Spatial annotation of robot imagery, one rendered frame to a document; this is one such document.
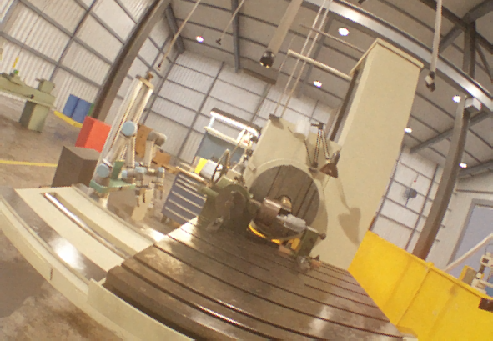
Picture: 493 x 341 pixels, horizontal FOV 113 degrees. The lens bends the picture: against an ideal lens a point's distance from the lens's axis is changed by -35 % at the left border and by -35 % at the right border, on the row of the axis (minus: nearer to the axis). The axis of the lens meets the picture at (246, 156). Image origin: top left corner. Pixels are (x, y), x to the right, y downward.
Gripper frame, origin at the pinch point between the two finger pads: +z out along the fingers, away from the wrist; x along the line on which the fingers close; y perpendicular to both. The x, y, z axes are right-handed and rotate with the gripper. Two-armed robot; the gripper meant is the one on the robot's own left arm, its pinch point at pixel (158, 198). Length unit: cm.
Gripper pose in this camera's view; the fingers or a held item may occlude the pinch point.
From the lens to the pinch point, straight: 264.0
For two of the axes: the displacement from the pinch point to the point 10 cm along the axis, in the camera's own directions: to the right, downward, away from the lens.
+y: 9.9, 0.1, -1.1
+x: 1.1, 2.2, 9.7
